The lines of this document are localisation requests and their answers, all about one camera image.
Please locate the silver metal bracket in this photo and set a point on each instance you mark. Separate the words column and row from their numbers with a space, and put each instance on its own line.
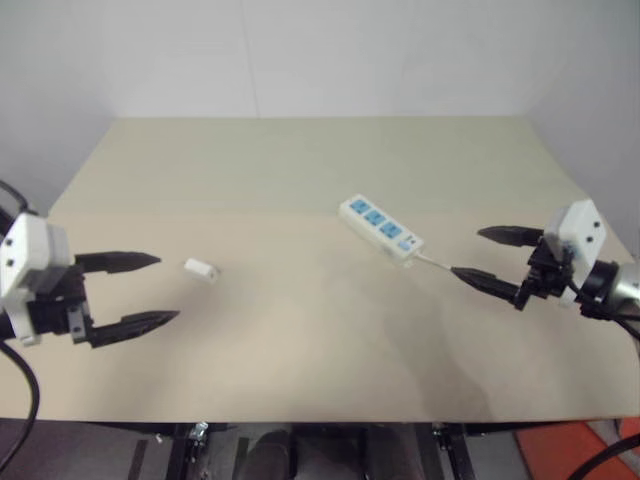
column 200, row 431

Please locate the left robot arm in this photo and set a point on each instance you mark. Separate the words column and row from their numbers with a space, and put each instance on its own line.
column 7, row 325

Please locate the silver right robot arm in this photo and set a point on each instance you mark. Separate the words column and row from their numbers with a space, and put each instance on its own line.
column 607, row 285

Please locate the white power strip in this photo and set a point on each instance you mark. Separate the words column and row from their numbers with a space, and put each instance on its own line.
column 380, row 227

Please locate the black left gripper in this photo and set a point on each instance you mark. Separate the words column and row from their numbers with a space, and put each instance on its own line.
column 55, row 315

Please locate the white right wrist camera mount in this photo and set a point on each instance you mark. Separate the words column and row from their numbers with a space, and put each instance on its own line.
column 580, row 227

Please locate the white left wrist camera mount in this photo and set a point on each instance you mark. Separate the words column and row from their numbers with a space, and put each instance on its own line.
column 25, row 250

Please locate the white plug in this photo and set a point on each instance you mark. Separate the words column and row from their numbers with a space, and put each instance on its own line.
column 200, row 270

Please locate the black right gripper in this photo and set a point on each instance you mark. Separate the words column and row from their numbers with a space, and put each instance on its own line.
column 545, row 277

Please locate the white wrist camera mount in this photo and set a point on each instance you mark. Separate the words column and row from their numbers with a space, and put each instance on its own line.
column 580, row 227
column 25, row 250

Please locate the orange object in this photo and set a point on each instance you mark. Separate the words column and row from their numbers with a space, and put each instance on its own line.
column 560, row 450

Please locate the black table frame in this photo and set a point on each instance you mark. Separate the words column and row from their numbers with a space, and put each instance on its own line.
column 400, row 429

